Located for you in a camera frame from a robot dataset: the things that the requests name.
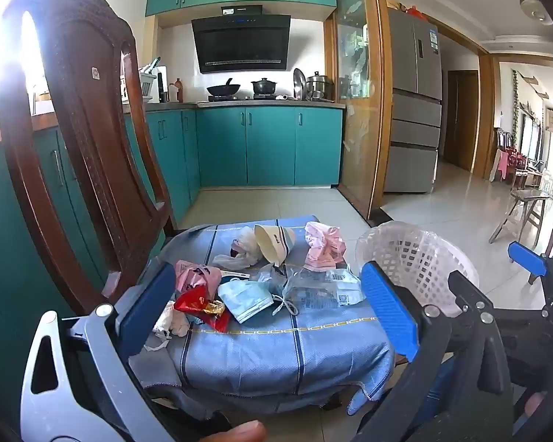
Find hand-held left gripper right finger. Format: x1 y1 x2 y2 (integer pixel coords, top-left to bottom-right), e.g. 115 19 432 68
350 262 512 442

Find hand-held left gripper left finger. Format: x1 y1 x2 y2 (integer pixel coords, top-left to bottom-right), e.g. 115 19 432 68
21 262 180 442

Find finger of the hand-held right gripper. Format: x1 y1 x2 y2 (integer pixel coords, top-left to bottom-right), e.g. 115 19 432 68
448 271 495 314
508 241 553 318

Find red snack wrapper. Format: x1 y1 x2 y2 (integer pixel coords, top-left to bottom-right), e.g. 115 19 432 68
174 284 231 332

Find white plastic basket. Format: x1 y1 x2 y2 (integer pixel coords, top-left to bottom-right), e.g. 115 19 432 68
354 221 481 318

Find white plastic bag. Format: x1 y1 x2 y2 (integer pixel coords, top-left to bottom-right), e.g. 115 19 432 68
212 227 263 270

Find white bucket hat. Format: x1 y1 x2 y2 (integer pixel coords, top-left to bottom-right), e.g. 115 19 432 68
253 224 297 265

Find person's right hand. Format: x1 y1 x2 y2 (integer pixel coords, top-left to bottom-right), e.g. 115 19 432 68
524 393 547 420

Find person's left hand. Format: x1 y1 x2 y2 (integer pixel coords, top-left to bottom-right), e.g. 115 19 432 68
212 420 268 442

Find white crumpled tissue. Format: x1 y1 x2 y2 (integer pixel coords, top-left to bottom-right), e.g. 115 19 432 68
153 301 191 339

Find clear plastic packet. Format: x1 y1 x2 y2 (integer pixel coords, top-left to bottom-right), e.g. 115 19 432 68
283 281 342 310
323 264 365 305

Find pink plastic bag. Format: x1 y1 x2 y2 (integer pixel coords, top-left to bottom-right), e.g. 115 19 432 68
174 260 223 295

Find wooden stool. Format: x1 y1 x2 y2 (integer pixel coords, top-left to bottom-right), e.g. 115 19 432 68
488 187 551 245

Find pink packet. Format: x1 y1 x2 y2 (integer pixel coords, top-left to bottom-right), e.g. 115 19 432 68
303 221 347 271

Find blue face mask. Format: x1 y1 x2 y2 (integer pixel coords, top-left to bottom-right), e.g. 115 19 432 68
218 280 277 324

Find red wooden chairs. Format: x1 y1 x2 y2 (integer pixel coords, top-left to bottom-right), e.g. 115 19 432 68
495 129 528 182

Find crumpled clear wrapper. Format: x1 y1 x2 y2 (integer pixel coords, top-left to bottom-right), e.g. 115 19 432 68
251 264 289 288

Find blue striped cloth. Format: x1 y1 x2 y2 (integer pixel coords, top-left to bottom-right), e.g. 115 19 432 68
131 214 397 415

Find brown wooden door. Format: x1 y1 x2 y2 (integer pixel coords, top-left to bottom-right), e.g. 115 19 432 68
444 70 480 172

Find green vine decoration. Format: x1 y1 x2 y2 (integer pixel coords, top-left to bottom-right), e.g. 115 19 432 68
511 70 521 148

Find silver refrigerator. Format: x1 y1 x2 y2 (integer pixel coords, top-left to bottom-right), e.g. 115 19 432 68
382 8 443 194

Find teal lower kitchen cabinets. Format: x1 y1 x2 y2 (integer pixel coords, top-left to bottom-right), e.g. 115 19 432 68
0 104 346 332

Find wooden framed glass door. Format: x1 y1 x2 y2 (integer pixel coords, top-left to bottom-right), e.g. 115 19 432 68
323 0 392 222

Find dark wooden chair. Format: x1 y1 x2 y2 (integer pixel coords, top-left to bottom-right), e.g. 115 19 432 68
0 0 178 318

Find white dish rack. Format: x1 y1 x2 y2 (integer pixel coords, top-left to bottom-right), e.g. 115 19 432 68
138 56 161 102

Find gas stove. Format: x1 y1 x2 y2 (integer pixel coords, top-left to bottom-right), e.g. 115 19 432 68
207 94 277 103

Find black wok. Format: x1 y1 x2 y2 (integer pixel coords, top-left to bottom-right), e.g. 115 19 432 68
206 78 241 98

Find steel stock pot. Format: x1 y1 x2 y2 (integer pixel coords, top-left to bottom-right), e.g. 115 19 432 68
305 71 335 101

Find black clay pot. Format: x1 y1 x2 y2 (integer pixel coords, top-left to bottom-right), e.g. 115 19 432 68
251 77 277 97

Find bags on refrigerator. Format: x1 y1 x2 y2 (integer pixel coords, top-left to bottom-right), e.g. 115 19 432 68
387 0 429 21

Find black range hood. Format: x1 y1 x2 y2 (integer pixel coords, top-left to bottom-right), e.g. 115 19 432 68
191 4 292 74

